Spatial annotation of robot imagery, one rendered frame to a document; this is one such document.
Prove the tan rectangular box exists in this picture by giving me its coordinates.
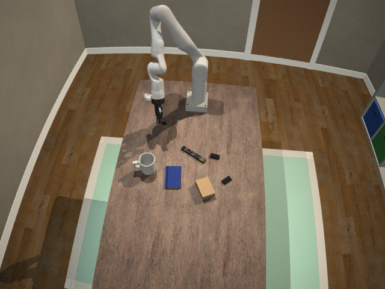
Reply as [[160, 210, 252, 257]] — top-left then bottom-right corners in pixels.
[[195, 176, 215, 200]]

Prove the blue notebook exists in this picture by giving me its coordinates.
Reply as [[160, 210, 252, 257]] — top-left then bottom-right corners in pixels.
[[164, 166, 181, 188]]

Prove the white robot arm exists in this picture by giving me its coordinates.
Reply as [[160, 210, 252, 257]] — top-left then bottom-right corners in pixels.
[[144, 5, 208, 104]]

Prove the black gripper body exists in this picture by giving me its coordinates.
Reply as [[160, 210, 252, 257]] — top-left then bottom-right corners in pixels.
[[152, 97, 165, 113]]

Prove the grey mug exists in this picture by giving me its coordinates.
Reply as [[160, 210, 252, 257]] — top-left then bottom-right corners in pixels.
[[133, 153, 156, 175]]

